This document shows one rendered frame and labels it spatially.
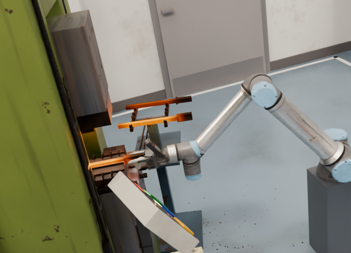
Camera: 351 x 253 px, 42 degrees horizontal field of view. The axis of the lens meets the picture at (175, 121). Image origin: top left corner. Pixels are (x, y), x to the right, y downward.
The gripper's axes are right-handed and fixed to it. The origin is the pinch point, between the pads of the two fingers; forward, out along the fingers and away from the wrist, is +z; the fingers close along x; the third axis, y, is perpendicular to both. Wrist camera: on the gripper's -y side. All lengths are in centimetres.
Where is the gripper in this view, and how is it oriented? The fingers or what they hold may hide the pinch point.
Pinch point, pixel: (129, 158)
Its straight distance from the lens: 239.4
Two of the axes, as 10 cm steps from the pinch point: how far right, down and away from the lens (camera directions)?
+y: 1.6, 8.8, 4.6
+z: -9.8, 1.9, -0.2
